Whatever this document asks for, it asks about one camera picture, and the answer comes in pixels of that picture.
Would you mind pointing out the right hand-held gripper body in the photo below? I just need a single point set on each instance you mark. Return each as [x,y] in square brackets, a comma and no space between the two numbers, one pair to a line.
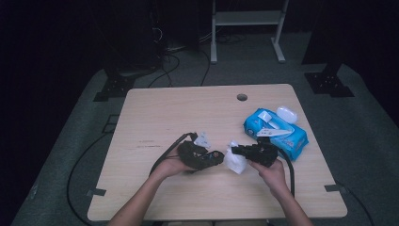
[265,153]

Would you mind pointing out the grey tape strip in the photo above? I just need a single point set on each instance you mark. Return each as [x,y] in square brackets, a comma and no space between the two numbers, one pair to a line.
[334,188]
[97,192]

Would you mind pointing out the person's right hand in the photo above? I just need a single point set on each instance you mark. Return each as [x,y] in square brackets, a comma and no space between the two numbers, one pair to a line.
[276,179]

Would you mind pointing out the white metal stand frame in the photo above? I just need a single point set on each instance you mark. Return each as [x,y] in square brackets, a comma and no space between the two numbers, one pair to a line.
[247,18]

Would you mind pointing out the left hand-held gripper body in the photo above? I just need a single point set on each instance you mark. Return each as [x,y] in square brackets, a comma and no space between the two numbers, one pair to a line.
[189,153]

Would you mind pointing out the blue wet wipes pack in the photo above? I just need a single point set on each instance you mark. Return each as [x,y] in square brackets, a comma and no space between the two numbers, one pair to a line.
[291,142]

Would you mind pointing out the person's left hand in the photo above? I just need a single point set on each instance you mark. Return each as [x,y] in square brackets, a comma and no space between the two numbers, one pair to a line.
[169,168]

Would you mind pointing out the blue toy car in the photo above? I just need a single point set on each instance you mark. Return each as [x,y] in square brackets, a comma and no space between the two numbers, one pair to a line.
[215,157]

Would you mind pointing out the black stand base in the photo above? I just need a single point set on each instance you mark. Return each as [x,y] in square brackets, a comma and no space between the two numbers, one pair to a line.
[116,86]
[327,83]

